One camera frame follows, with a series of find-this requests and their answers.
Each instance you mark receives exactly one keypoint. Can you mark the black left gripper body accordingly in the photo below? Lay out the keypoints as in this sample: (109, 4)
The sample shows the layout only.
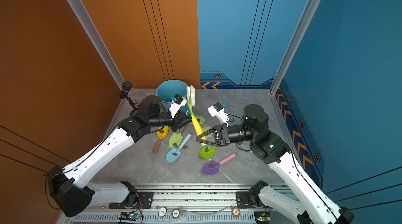
(175, 121)

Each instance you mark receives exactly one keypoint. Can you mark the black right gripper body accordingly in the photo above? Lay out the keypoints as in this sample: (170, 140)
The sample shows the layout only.
(226, 134)

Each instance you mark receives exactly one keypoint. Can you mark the green trowel yellow blue handle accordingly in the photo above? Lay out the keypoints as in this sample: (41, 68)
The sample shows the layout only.
(195, 122)

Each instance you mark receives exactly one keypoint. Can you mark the white cleaning brush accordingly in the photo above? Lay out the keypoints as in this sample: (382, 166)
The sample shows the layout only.
(190, 94)

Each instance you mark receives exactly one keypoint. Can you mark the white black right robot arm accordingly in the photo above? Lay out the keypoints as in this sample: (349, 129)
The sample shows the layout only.
(312, 206)

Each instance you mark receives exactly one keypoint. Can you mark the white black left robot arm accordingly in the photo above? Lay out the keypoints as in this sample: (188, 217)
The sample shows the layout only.
(71, 188)

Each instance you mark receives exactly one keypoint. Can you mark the light blue plastic bucket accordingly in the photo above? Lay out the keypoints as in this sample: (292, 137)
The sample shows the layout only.
(170, 90)

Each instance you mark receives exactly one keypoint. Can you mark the light blue trowel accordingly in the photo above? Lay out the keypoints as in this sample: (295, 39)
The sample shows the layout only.
(174, 154)

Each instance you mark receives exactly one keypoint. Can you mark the small brown chess piece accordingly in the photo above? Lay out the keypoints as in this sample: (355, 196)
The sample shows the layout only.
(137, 104)

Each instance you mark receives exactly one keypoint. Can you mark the green trowel wooden handle centre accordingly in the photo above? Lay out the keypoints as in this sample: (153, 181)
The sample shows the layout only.
(207, 129)

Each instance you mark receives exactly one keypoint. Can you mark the green trowel wooden handle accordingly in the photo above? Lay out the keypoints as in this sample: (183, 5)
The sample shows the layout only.
(176, 138)
(207, 129)

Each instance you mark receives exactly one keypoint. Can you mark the green trowel wooden handle left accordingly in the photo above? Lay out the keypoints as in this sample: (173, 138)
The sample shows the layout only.
(176, 138)

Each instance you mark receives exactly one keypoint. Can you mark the green trowel brown handle upper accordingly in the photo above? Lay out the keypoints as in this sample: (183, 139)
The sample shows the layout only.
(201, 120)

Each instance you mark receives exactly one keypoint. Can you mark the yellow trowel wooden handle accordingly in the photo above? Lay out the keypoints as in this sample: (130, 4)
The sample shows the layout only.
(161, 134)

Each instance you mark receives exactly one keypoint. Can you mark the lime trowel yellow handle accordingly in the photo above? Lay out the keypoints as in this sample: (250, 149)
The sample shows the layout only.
(207, 152)

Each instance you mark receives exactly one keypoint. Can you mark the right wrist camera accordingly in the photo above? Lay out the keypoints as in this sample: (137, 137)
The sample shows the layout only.
(217, 110)

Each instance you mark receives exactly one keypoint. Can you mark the purple trowel pink handle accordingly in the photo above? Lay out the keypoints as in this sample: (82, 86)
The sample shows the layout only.
(212, 167)

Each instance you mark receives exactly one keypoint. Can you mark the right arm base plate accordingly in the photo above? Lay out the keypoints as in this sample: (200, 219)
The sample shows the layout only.
(247, 200)

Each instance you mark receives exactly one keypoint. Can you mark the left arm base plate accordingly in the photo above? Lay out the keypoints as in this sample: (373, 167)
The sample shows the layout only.
(134, 201)

